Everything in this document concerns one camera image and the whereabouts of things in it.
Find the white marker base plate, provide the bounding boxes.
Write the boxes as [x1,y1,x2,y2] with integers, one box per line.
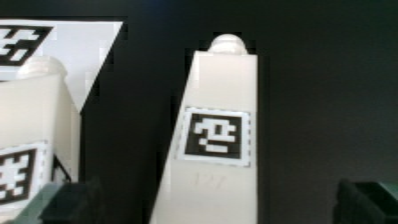
[0,19,122,109]

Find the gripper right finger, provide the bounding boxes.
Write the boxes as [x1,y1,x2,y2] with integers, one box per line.
[334,179,398,224]

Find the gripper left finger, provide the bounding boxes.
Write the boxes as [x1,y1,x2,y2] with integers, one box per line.
[39,183,105,224]

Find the white desk leg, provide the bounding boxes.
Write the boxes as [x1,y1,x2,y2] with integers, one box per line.
[149,34,257,224]
[0,56,80,224]

